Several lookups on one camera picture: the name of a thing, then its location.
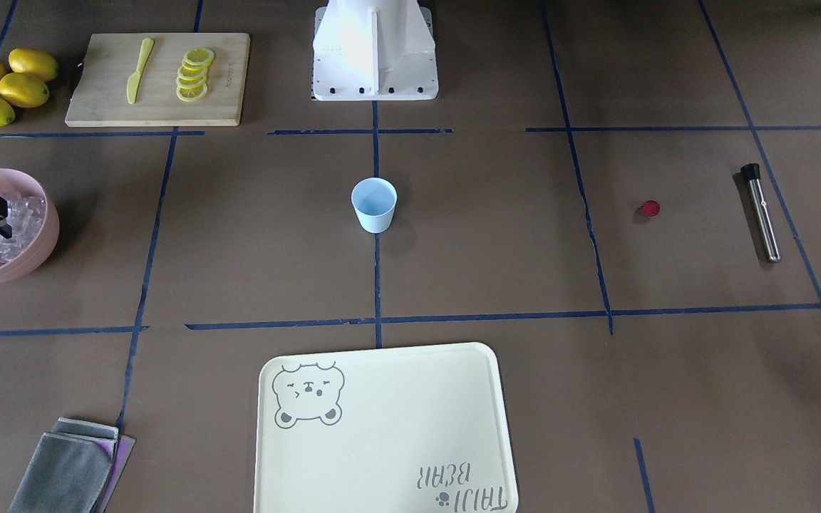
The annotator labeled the pink bowl of ice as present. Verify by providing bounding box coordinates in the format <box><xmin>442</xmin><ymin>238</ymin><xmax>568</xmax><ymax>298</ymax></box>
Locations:
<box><xmin>0</xmin><ymin>168</ymin><xmax>59</xmax><ymax>283</ymax></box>

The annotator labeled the light blue plastic cup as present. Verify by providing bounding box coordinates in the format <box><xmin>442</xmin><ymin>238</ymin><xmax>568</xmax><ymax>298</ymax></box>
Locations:
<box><xmin>351</xmin><ymin>177</ymin><xmax>398</xmax><ymax>234</ymax></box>

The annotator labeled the whole yellow lemon middle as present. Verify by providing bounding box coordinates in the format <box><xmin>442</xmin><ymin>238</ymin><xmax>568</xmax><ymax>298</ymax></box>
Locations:
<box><xmin>0</xmin><ymin>73</ymin><xmax>50</xmax><ymax>108</ymax></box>

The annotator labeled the wooden cutting board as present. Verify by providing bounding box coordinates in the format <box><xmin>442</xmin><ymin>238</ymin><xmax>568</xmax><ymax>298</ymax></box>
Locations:
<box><xmin>65</xmin><ymin>33</ymin><xmax>251</xmax><ymax>128</ymax></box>

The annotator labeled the whole yellow lemon top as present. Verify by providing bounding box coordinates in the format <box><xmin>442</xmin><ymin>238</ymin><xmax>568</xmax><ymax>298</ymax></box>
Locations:
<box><xmin>9</xmin><ymin>48</ymin><xmax>59</xmax><ymax>83</ymax></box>

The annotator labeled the yellow plastic knife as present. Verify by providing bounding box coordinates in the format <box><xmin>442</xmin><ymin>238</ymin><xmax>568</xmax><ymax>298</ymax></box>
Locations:
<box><xmin>125</xmin><ymin>38</ymin><xmax>155</xmax><ymax>105</ymax></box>

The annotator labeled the lemon slice front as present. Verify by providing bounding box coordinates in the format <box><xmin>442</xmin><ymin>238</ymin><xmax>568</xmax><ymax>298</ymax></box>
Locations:
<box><xmin>175</xmin><ymin>83</ymin><xmax>209</xmax><ymax>102</ymax></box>

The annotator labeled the lemon slice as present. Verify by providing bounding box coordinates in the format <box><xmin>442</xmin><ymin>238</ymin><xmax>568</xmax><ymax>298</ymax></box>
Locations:
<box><xmin>182</xmin><ymin>48</ymin><xmax>215</xmax><ymax>69</ymax></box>
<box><xmin>175</xmin><ymin>83</ymin><xmax>209</xmax><ymax>102</ymax></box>

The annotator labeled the purple cloth underneath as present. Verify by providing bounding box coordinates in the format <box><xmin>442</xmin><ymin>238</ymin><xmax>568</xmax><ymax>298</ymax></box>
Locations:
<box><xmin>93</xmin><ymin>435</ymin><xmax>136</xmax><ymax>512</ymax></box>

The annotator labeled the grey folded cloth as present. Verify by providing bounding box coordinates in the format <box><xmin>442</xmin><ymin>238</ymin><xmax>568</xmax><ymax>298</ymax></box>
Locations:
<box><xmin>9</xmin><ymin>417</ymin><xmax>118</xmax><ymax>512</ymax></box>

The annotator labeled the lemon slice back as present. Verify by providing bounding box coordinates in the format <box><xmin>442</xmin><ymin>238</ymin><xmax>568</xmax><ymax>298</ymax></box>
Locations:
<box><xmin>182</xmin><ymin>48</ymin><xmax>215</xmax><ymax>69</ymax></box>

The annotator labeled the cream bear serving tray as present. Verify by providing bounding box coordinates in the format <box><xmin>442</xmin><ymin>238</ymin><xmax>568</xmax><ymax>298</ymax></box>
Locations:
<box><xmin>253</xmin><ymin>342</ymin><xmax>520</xmax><ymax>512</ymax></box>

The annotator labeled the red strawberry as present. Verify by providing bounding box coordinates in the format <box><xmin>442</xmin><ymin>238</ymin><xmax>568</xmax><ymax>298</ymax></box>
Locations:
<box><xmin>639</xmin><ymin>200</ymin><xmax>661</xmax><ymax>218</ymax></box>

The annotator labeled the steel muddler black tip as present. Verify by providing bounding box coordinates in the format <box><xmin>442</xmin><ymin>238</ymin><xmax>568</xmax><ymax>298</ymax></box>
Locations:
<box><xmin>740</xmin><ymin>162</ymin><xmax>782</xmax><ymax>263</ymax></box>

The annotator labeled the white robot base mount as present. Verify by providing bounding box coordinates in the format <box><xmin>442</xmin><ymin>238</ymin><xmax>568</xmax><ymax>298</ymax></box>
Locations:
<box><xmin>311</xmin><ymin>1</ymin><xmax>440</xmax><ymax>102</ymax></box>

